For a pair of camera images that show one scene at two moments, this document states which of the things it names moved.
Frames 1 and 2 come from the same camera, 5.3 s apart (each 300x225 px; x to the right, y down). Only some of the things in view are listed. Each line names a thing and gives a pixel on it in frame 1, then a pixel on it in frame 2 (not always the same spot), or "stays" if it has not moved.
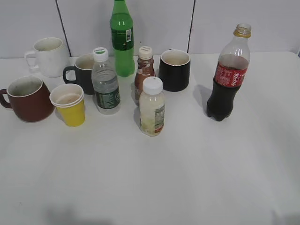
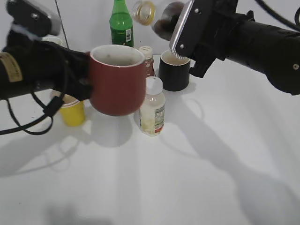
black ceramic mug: (174, 70) stays
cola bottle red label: (231, 68) -> (165, 24)
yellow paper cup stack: (69, 99) stays
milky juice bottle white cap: (152, 107) stays
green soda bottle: (122, 31) stays
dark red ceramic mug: (31, 100) -> (118, 78)
